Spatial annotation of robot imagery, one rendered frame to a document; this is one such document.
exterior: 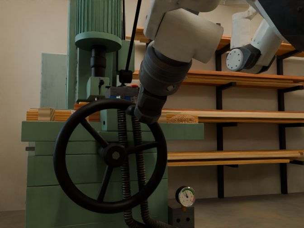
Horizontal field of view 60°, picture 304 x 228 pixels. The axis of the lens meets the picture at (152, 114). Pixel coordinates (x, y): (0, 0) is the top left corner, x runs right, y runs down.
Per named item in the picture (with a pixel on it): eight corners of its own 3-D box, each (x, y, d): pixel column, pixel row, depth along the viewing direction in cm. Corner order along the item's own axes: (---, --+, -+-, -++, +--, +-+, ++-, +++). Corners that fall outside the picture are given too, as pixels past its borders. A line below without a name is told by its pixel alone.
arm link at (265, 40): (266, 83, 95) (305, 23, 83) (241, 80, 89) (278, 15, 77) (246, 68, 103) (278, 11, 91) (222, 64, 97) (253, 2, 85)
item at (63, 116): (26, 122, 91) (26, 111, 91) (26, 123, 93) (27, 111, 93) (198, 125, 112) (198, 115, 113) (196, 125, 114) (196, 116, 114)
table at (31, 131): (13, 142, 67) (14, 119, 67) (28, 140, 96) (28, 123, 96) (220, 140, 86) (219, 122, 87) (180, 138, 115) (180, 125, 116)
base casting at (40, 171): (24, 187, 75) (25, 155, 76) (40, 164, 130) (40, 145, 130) (169, 178, 90) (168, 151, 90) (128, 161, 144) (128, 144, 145)
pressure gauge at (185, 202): (178, 214, 83) (178, 187, 84) (173, 210, 87) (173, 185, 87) (196, 212, 85) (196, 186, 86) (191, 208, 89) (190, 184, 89)
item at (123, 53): (117, 70, 121) (117, 39, 122) (114, 74, 129) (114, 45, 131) (135, 72, 124) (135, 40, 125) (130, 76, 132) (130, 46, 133)
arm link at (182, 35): (190, 93, 48) (220, 46, 39) (136, 69, 48) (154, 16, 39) (201, 56, 55) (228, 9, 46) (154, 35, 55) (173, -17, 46)
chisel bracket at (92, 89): (89, 99, 94) (90, 76, 95) (86, 103, 107) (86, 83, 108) (110, 100, 97) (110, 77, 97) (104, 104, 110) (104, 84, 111)
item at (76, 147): (34, 155, 77) (35, 141, 77) (40, 150, 97) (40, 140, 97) (162, 152, 90) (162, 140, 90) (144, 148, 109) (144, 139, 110)
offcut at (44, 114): (54, 121, 84) (54, 108, 84) (49, 121, 80) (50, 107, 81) (43, 121, 84) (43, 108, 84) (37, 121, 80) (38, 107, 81)
